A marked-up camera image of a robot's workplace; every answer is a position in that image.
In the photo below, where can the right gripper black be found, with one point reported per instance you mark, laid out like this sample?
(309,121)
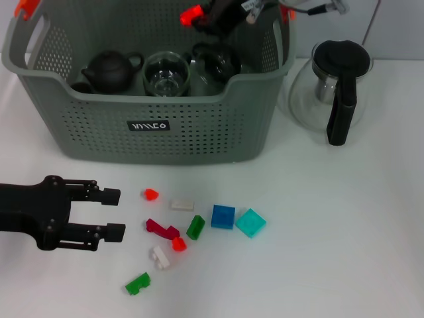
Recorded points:
(232,13)

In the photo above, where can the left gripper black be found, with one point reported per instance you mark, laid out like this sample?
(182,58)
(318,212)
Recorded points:
(33,208)

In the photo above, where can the tall orange-red block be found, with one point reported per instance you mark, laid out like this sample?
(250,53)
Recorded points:
(190,15)

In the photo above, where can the glass teacup with black sleeve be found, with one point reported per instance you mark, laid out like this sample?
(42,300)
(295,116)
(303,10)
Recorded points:
(222,63)
(165,79)

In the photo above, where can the green slope block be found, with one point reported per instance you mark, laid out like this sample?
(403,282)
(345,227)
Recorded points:
(195,228)

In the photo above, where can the blue square plate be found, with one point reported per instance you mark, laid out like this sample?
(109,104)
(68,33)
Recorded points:
(222,216)

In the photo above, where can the teal square plate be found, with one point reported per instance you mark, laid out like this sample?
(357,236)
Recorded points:
(250,222)

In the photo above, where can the small red slope block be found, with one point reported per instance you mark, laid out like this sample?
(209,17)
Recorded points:
(150,194)
(179,244)

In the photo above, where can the dark red curved block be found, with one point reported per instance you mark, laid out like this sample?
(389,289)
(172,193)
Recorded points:
(162,230)

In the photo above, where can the grey perforated storage bin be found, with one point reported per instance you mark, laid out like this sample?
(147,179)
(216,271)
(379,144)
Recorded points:
(99,139)

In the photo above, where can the white two-stud brick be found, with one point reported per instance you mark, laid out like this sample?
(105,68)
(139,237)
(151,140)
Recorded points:
(160,258)

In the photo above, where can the white two-stud flat plate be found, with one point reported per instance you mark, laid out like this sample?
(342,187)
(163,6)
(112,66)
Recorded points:
(182,204)

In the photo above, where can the green two-stud brick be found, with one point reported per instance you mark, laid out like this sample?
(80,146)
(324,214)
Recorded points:
(137,284)

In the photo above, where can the dark clay teapot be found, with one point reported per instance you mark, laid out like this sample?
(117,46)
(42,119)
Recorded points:
(109,73)

